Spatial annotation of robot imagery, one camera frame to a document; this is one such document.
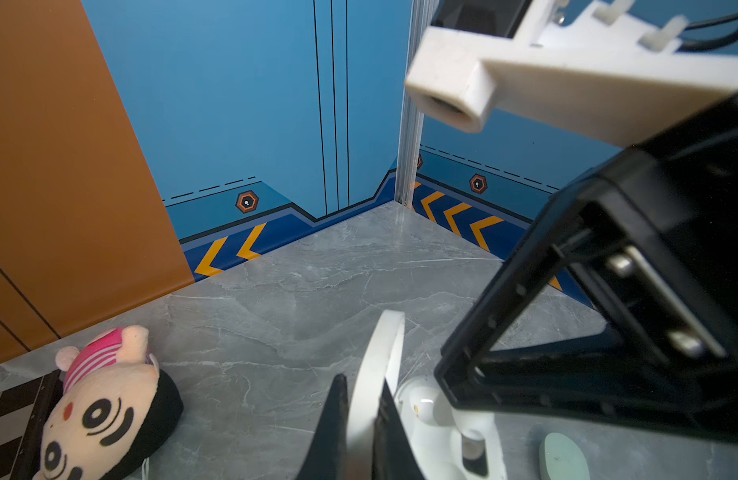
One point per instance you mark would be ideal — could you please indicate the right corner aluminium post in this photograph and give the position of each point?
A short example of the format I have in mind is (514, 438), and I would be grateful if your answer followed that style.
(411, 120)

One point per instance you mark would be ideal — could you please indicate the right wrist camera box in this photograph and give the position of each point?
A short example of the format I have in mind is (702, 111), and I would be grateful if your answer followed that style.
(608, 75)

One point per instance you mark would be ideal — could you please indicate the plush doll pink shirt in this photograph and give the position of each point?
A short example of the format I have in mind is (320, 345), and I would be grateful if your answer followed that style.
(118, 408)

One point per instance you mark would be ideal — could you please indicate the black white chessboard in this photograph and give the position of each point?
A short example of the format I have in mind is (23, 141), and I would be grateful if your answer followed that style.
(24, 410)

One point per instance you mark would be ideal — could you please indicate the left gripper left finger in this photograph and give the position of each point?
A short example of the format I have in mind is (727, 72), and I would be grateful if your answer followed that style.
(326, 456)

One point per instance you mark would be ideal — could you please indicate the white earbud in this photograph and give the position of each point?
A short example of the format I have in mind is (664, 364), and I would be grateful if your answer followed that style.
(428, 404)

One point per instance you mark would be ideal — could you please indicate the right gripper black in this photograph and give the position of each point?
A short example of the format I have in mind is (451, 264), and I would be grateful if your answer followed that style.
(651, 236)

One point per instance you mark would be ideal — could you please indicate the mint green earbud case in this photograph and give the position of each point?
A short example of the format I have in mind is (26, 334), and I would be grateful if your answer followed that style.
(561, 459)

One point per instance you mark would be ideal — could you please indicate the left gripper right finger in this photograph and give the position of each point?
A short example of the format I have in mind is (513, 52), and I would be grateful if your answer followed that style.
(392, 456)

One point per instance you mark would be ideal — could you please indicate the white earbud case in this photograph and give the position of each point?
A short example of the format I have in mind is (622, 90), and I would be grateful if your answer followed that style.
(407, 429)

